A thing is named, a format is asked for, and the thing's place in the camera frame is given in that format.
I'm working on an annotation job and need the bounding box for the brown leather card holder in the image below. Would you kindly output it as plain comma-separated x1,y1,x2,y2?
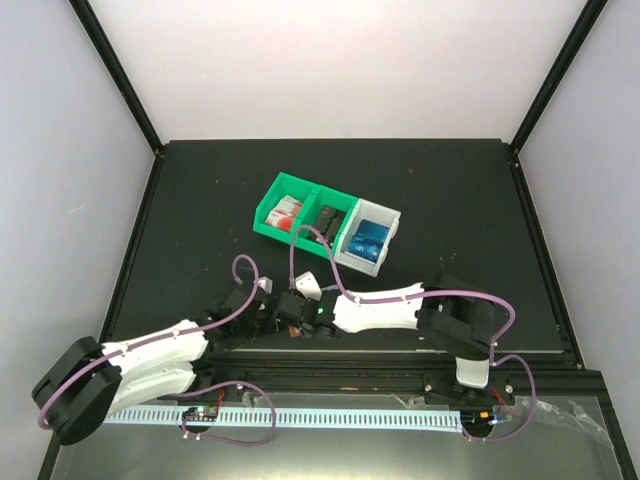
288,325,302,338

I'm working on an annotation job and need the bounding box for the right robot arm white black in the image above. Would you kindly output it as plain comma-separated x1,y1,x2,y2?
273,274,496,403

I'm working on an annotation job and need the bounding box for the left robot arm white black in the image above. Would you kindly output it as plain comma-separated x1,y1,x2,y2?
31,286,269,446

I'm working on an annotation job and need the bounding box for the stack of blue cards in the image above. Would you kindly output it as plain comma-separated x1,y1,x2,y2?
347,220,389,263

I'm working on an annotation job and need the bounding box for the stack of black cards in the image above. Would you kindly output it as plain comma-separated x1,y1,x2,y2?
313,205,346,247

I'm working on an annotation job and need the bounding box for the white bin with blue cards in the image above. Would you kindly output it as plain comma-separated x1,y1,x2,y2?
334,198,401,277

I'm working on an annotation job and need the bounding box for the green bin with black cards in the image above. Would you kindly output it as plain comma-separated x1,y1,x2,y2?
294,185,357,254

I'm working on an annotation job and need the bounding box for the stack of white red cards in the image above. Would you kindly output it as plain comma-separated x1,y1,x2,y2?
265,195,303,232

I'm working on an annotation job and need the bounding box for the green bin with red cards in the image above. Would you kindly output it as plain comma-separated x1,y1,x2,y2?
253,172,319,244

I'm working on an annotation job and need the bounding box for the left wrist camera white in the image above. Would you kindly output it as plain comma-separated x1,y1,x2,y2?
258,276,273,295

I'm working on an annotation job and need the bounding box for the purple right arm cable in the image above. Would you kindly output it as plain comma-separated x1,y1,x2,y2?
288,225,539,444

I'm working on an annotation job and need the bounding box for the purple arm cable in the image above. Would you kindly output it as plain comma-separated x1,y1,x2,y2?
37,254,277,445
288,225,539,444

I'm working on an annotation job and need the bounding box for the black aluminium frame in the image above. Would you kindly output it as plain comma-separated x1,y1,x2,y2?
34,0,640,480

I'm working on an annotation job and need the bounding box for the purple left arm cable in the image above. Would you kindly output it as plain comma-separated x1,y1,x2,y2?
37,254,277,445

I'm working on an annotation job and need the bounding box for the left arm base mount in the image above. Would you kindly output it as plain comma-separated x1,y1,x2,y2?
161,368,247,400

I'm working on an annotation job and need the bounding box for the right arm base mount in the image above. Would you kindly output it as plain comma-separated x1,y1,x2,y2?
422,370,515,408

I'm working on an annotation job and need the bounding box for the white slotted cable duct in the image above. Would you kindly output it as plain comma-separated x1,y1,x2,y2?
105,405,462,433

